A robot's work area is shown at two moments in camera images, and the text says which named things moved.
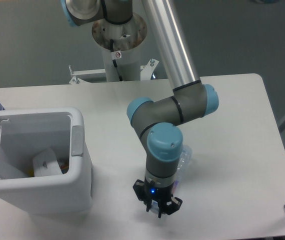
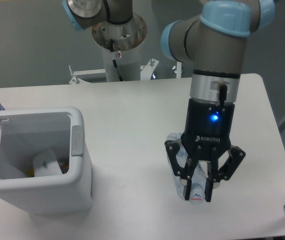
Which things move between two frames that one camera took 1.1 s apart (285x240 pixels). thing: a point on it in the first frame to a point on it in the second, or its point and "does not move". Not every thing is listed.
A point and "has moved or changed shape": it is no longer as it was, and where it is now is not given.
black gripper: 147,191 to 207,132
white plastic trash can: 11,138 does not move
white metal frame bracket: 145,73 does not move
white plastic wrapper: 45,163 does not move
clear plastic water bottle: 184,160 has moved or changed shape
